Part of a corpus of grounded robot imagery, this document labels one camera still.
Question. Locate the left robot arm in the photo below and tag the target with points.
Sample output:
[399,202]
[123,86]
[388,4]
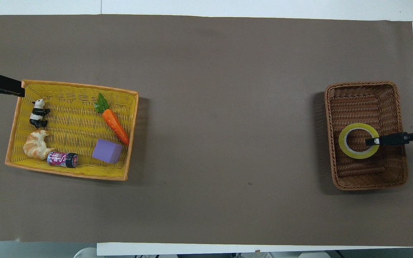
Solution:
[85,253]

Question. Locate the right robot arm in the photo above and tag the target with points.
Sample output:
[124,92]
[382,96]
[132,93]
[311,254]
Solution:
[317,255]

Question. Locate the brown wicker basket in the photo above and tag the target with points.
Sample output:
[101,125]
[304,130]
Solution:
[364,172]

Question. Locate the yellow tape roll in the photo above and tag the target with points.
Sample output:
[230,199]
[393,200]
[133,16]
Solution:
[343,145]

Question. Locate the yellow wicker basket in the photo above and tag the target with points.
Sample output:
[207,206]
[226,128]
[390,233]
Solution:
[74,125]

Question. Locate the toy carrot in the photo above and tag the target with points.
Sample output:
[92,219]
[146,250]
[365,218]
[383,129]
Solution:
[115,123]

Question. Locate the purple block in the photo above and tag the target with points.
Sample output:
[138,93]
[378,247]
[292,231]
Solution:
[107,151]

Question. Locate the small bottle with black cap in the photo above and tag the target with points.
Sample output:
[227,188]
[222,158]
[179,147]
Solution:
[61,159]

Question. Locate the panda figurine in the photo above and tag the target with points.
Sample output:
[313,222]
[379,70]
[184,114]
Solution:
[38,114]

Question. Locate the croissant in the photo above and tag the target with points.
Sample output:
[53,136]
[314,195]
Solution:
[36,145]

